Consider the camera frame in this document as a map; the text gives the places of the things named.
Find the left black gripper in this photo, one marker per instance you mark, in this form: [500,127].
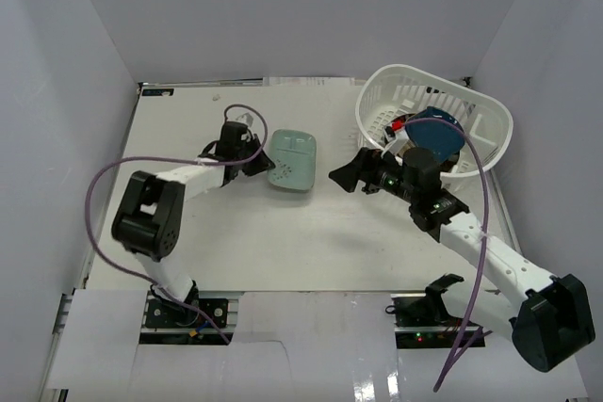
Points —
[251,157]

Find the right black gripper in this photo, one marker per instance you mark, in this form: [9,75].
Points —
[364,168]

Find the teal rectangular plate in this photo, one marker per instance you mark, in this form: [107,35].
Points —
[294,154]

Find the round black rimmed plate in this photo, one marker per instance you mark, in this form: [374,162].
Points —
[446,166]

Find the dark blue leaf dish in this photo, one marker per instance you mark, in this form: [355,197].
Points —
[436,130]

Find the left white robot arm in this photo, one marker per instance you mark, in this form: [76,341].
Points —
[149,217]

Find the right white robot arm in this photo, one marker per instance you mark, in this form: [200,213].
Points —
[547,318]

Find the white plastic basket bin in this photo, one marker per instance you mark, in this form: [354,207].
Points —
[398,89]

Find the papers at table back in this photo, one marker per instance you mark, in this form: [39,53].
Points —
[312,81]

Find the black label sticker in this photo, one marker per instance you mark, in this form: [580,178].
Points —
[157,92]

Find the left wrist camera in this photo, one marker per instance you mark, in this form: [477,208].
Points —
[245,118]

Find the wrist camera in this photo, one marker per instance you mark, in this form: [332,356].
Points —
[245,118]
[396,139]

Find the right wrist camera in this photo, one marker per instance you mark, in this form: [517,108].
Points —
[396,139]

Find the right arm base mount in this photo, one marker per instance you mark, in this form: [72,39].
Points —
[421,319]

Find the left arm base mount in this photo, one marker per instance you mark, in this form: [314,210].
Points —
[165,324]

